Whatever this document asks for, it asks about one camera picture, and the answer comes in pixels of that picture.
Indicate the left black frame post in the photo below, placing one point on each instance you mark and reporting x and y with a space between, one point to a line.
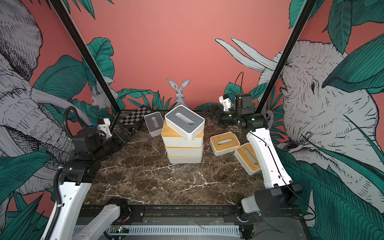
71 28

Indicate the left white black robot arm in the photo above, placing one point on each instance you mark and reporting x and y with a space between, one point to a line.
93 144

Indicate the large bamboo lid tissue box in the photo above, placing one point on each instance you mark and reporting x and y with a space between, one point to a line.
184 152

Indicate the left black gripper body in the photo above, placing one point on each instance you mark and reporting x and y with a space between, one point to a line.
116 143

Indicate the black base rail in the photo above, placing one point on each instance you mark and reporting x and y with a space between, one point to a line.
229 213

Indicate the black white chessboard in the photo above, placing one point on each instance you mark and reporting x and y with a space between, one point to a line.
135 117

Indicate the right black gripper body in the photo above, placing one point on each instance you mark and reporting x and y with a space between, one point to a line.
228 119

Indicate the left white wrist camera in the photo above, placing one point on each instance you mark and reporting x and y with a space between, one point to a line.
104 126

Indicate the green circuit board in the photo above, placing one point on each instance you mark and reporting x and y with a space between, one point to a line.
120 230

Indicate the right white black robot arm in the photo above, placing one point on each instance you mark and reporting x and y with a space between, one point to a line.
280 192

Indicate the black frame post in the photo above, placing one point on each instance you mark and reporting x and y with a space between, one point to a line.
298 27
71 28

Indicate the right black frame post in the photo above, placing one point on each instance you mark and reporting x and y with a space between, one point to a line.
298 27

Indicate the small bamboo lid tissue box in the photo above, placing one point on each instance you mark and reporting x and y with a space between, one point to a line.
224 143

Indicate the edge bamboo tissue box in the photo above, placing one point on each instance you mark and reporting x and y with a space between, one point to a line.
246 156

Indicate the grey lid tissue box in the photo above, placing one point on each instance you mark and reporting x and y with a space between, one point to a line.
155 123
185 122

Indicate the yellow lid tissue box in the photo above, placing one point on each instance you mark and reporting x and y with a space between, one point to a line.
185 160

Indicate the white slotted cable duct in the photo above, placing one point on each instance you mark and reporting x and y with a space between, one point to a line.
183 230

